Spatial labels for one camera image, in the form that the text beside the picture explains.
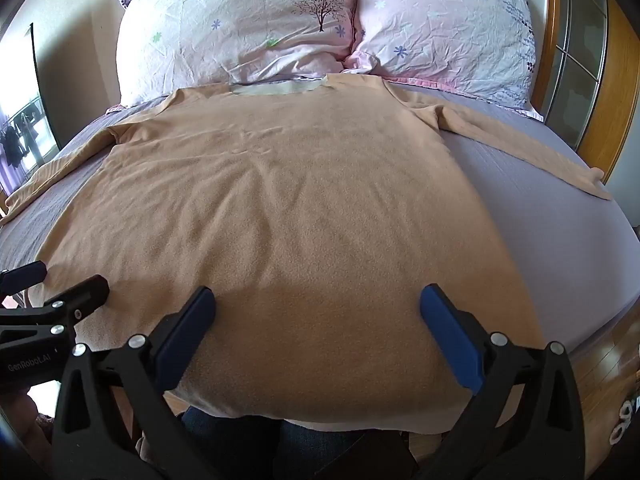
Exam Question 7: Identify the dark hanging clothes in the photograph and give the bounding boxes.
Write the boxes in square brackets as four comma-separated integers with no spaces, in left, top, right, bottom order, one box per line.
[0,109,43,169]

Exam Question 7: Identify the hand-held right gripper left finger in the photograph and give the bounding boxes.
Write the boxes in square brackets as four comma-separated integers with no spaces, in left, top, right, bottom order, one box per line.
[50,286,217,480]

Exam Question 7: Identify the white slipper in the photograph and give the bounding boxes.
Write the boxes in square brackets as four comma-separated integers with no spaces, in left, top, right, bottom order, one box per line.
[606,394,640,447]

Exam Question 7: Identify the tree print pillow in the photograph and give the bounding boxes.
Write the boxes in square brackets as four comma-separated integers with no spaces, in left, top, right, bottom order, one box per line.
[115,0,359,109]

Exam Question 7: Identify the pink flower print pillow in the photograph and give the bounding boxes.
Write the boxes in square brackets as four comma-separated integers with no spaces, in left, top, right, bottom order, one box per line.
[344,0,546,122]

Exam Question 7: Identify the beige long-sleeve shirt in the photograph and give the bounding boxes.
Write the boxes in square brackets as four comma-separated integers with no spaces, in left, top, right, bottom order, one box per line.
[0,74,614,434]

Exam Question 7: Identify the wooden headboard with glass panels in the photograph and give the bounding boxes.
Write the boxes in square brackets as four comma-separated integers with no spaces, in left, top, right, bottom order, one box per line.
[530,0,640,187]

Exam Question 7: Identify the window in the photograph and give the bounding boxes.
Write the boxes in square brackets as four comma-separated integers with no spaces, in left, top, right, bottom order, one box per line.
[0,24,60,197]

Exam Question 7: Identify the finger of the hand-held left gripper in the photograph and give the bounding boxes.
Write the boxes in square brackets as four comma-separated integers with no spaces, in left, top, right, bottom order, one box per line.
[0,260,49,300]
[0,274,110,334]

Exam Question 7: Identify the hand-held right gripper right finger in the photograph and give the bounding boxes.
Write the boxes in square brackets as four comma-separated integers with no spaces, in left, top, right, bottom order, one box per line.
[420,284,586,480]

